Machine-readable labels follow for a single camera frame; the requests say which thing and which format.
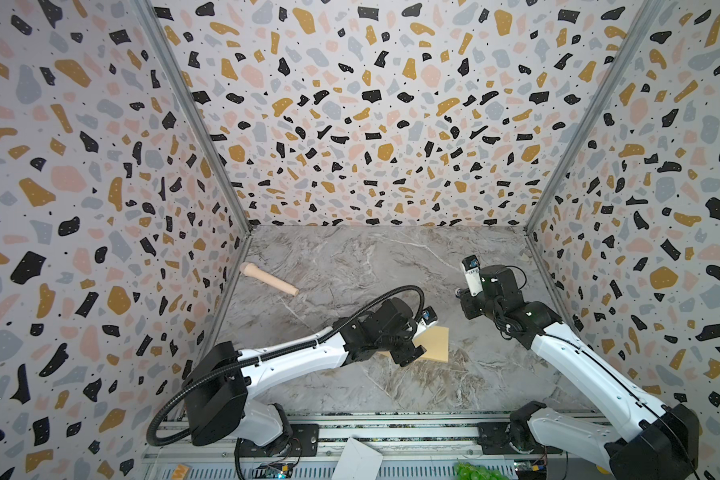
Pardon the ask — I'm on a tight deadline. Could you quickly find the yellow paper envelope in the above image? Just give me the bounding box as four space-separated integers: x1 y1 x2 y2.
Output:
378 325 449 363

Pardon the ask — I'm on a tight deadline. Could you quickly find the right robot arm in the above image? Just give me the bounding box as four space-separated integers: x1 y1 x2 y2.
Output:
457 255 700 479

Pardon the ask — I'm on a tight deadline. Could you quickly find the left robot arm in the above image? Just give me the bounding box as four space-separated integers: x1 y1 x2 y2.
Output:
184 297 438 455

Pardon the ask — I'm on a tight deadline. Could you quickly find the white paper sheet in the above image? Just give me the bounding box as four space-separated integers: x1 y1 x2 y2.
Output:
331 438 383 480

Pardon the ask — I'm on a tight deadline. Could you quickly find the green plastic bag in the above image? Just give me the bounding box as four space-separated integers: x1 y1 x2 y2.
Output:
454 462 508 480

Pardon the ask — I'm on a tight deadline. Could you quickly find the right circuit board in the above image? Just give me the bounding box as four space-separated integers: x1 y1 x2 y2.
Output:
513 460 547 480

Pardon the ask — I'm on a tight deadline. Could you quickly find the circuit board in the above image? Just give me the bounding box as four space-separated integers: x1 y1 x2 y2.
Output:
252 462 294 479
513 460 547 480

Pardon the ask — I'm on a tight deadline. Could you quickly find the left circuit board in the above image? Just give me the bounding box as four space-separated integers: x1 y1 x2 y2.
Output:
252 462 294 479

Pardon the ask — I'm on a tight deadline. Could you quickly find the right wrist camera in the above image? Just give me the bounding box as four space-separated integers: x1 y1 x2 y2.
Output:
461 255 483 297

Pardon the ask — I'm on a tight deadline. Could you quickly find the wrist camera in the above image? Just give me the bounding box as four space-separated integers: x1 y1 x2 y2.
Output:
417 306 438 330
461 255 483 297

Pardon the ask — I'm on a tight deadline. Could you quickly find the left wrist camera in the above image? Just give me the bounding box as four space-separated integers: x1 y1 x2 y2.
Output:
417 306 438 330

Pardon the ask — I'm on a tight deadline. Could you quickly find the black corrugated cable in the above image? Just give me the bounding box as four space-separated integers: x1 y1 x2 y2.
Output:
145 284 426 448

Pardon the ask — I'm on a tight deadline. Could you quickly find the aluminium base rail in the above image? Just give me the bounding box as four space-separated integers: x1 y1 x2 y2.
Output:
139 412 607 479

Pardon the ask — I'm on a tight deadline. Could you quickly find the beige wooden stamp handle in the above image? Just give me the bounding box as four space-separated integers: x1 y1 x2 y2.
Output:
239 262 299 296

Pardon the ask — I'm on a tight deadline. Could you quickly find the right corner aluminium post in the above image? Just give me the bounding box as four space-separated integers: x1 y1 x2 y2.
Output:
524 0 662 238

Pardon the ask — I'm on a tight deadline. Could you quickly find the corner aluminium post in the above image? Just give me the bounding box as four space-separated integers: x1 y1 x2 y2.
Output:
131 0 252 238
524 0 662 238

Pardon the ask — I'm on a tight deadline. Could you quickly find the left corner aluminium post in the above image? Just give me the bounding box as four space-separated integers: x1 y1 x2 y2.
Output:
131 0 252 238

